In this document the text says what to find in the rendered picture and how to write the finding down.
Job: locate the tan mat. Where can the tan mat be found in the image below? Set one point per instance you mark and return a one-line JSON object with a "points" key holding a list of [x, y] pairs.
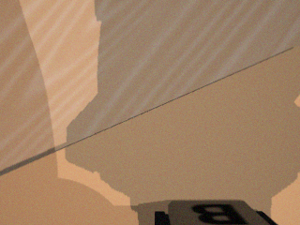
{"points": [[237, 139]]}

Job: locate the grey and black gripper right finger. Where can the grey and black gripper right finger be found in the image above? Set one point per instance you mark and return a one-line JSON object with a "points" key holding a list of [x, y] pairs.
{"points": [[266, 218]]}

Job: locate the tan block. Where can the tan block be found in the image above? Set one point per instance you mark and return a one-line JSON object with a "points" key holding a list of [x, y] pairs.
{"points": [[213, 213]]}

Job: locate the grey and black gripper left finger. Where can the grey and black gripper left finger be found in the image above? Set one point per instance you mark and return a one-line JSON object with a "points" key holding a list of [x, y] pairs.
{"points": [[161, 218]]}

